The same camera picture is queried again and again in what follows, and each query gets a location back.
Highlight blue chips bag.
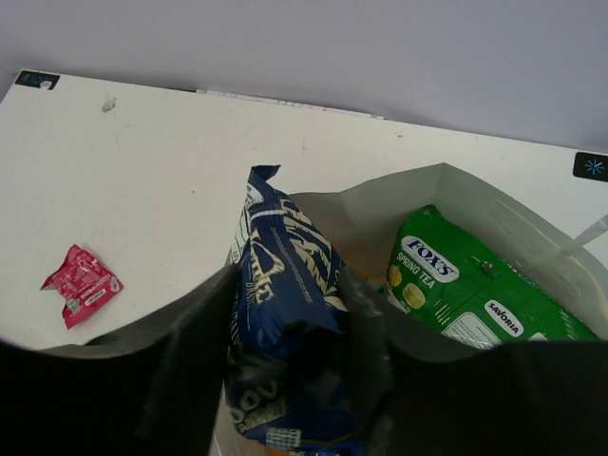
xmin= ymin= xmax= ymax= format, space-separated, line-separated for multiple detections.
xmin=224 ymin=165 xmax=364 ymax=455

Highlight light blue paper bag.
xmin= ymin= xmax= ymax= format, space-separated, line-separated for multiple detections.
xmin=208 ymin=161 xmax=608 ymax=456

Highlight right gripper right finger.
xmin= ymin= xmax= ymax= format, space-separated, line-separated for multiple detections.
xmin=340 ymin=267 xmax=607 ymax=455

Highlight green Fox's candy packet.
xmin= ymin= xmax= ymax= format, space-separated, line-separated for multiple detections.
xmin=384 ymin=205 xmax=597 ymax=350

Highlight pink candy packet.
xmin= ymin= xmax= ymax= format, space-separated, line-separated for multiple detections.
xmin=41 ymin=244 xmax=124 ymax=330

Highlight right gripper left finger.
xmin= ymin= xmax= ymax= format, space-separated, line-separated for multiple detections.
xmin=1 ymin=266 xmax=238 ymax=455

